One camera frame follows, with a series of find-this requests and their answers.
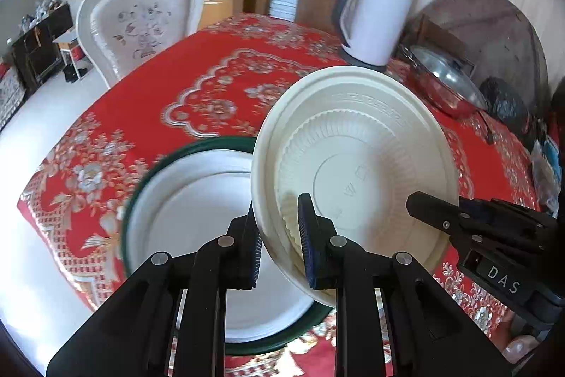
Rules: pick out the dark wooden slatted chair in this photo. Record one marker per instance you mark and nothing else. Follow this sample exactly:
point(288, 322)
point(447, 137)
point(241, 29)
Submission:
point(446, 37)

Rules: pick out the white electric kettle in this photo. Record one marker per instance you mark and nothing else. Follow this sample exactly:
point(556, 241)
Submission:
point(379, 23)

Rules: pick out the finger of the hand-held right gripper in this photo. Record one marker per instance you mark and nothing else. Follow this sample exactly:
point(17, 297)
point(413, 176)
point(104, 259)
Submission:
point(435, 216)
point(507, 216)

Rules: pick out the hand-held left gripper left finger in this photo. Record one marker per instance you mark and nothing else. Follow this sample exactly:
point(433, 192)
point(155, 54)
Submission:
point(255, 260)

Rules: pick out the green plastic bowl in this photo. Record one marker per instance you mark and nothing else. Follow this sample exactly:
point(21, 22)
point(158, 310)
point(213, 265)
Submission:
point(265, 344)

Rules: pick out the cream ribbed plastic bowl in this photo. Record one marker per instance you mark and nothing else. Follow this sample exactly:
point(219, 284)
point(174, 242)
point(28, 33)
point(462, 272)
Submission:
point(353, 147)

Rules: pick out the dark wooden cabinet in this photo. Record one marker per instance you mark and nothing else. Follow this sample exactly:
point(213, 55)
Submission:
point(39, 45)

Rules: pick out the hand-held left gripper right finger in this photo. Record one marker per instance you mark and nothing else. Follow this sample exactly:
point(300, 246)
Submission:
point(307, 246)

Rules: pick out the patterned furniture piece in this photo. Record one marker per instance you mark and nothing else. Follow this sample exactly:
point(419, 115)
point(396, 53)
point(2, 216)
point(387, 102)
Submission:
point(11, 94)

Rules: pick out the small white stool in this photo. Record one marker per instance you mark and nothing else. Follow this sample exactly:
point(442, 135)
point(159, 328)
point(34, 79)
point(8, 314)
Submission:
point(70, 50)

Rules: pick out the glass pot lid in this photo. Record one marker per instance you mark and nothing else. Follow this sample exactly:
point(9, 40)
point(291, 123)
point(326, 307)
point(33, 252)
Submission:
point(450, 76)

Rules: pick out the flat cardboard sheet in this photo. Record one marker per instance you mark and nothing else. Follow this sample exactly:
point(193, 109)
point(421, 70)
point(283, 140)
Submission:
point(318, 1)

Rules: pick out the person's right hand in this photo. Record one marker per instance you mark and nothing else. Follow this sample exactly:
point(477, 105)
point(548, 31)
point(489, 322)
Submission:
point(518, 341)

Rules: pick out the round wooden tabletop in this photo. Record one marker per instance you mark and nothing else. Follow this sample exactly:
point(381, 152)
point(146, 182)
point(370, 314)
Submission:
point(499, 37)

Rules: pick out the stainless steel pot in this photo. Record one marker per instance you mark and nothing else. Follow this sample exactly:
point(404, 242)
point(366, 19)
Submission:
point(446, 103)

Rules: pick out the red floral tablecloth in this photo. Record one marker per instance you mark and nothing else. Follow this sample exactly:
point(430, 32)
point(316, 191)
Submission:
point(198, 94)

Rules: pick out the clear plastic bag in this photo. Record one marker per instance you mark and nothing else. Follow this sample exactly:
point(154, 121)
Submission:
point(543, 178)

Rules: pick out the blue plastic bag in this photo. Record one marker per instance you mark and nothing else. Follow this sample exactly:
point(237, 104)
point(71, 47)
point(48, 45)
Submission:
point(551, 149)

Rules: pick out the large black plastic bag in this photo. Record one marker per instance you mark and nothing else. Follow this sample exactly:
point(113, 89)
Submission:
point(503, 103)

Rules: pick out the white ornate chair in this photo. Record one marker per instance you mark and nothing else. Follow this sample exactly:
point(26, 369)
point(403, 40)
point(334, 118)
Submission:
point(141, 32)

